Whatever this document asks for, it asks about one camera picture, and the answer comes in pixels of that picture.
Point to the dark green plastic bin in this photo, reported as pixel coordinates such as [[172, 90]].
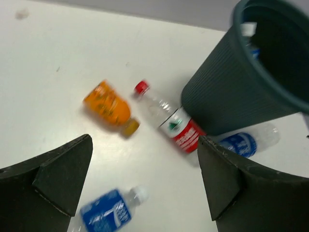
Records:
[[231, 90]]

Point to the red label water bottle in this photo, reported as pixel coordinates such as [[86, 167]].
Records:
[[170, 120]]

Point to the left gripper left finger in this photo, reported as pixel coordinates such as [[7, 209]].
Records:
[[41, 194]]

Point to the blue label bottle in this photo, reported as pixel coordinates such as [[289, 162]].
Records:
[[110, 212], [247, 142], [248, 30]]

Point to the orange juice bottle upper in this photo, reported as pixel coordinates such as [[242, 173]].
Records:
[[110, 108]]

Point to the blue label bottle front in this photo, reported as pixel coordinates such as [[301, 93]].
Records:
[[248, 30]]

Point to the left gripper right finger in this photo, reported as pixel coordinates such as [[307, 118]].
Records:
[[245, 196]]

